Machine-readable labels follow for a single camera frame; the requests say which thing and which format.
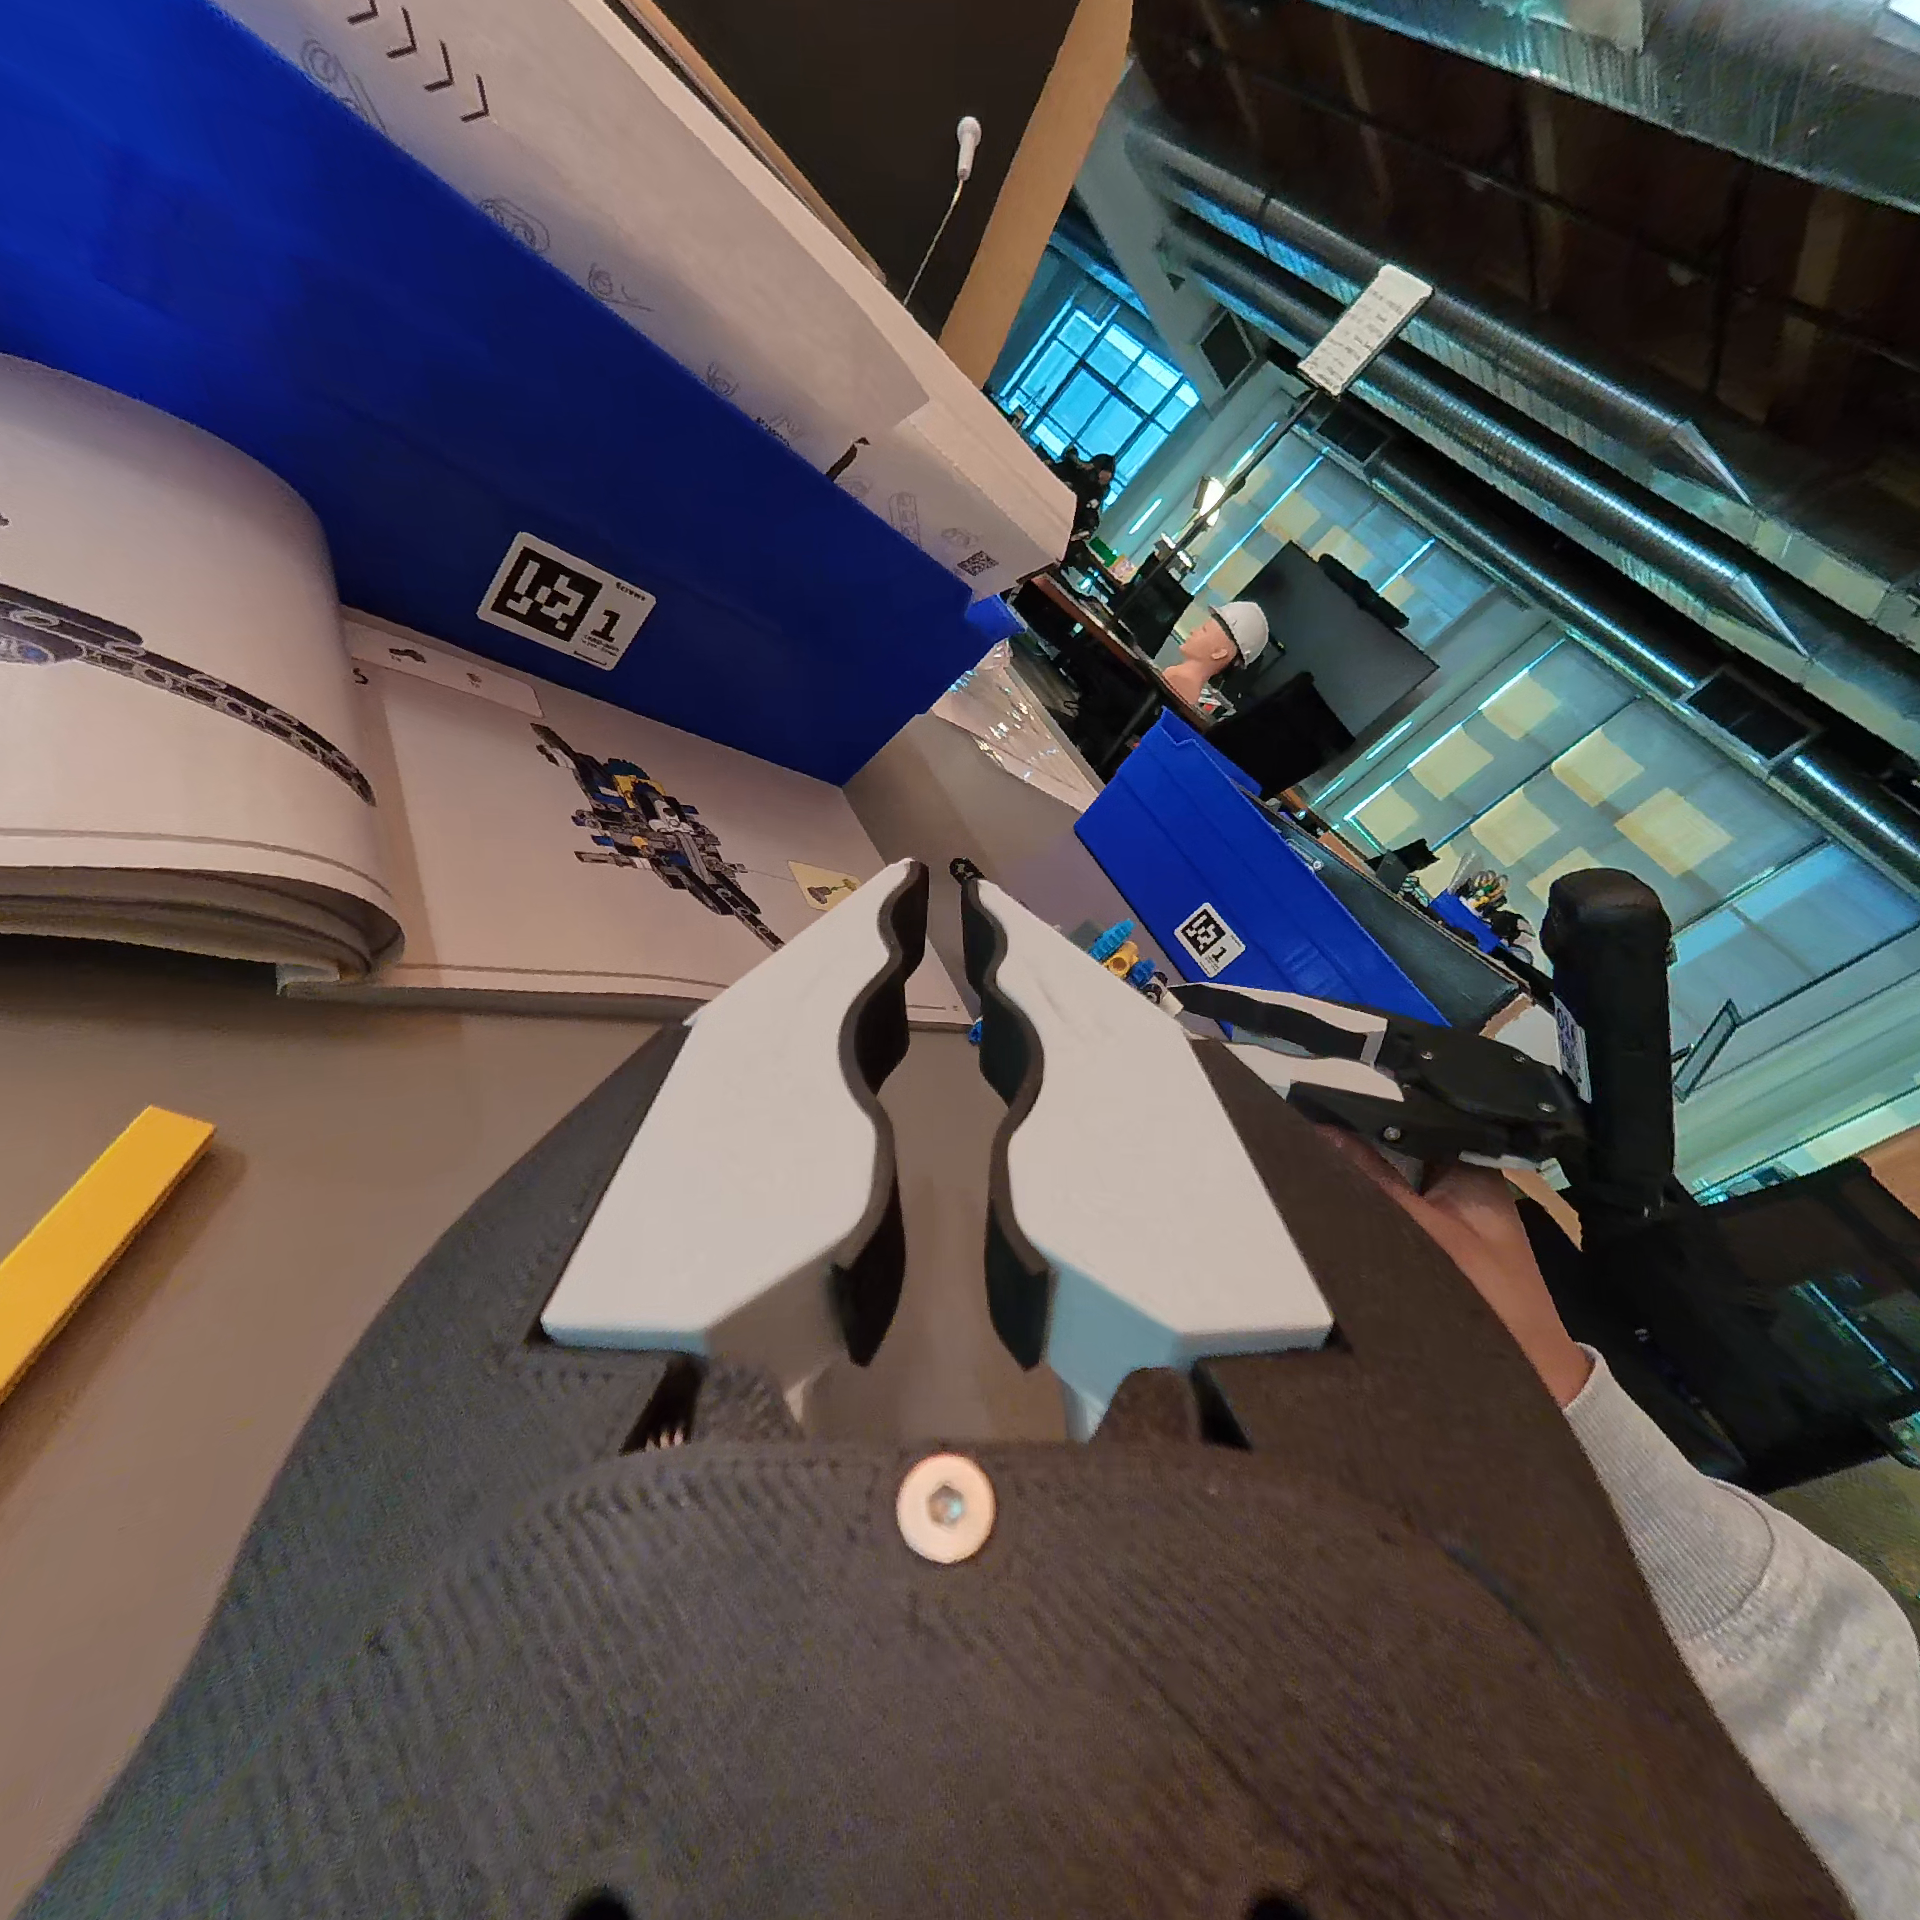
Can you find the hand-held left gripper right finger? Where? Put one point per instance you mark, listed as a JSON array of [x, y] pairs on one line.
[[1142, 1188]]

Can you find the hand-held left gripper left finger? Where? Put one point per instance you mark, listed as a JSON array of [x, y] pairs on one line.
[[720, 1170]]

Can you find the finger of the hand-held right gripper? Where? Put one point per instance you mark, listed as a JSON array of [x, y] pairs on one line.
[[1275, 1004], [1336, 1079]]

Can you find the person's right forearm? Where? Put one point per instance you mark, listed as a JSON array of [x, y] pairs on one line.
[[1770, 1620]]

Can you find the yellow blue lego assembly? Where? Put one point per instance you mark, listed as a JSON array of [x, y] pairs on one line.
[[1117, 947]]

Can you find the yellow flat lego beam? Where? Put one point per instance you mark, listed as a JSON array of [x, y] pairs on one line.
[[89, 1245]]

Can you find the open lego instruction booklet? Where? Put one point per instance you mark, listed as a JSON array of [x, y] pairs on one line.
[[165, 598]]

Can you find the white cardboard lego box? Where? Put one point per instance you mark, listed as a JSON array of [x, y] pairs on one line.
[[674, 194]]

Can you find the person's right hand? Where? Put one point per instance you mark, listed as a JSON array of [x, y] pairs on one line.
[[1507, 1274]]

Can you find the small blue storage bin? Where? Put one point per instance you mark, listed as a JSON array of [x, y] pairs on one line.
[[1200, 840]]

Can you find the blue pen holder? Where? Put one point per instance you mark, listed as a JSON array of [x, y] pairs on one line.
[[1472, 910]]

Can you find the mannequin head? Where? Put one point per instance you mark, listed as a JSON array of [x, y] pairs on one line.
[[1200, 662]]

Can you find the black monitor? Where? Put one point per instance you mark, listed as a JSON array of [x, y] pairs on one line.
[[1351, 643]]

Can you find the white hard hat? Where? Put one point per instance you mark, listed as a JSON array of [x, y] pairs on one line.
[[1245, 629]]

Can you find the clear plastic bag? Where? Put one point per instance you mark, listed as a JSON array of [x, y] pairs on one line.
[[1020, 720]]

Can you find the white hanging sign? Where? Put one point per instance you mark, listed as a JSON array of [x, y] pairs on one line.
[[1368, 330]]

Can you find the white hanging microphone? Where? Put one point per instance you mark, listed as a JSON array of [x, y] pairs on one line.
[[969, 137]]

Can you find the large blue storage bin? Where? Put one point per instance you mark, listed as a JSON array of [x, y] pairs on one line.
[[301, 303]]

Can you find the silver ventilation duct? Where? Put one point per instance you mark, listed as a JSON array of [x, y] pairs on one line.
[[1652, 78], [1500, 362]]

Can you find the black wall panel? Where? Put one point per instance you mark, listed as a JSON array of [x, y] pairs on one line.
[[869, 119]]

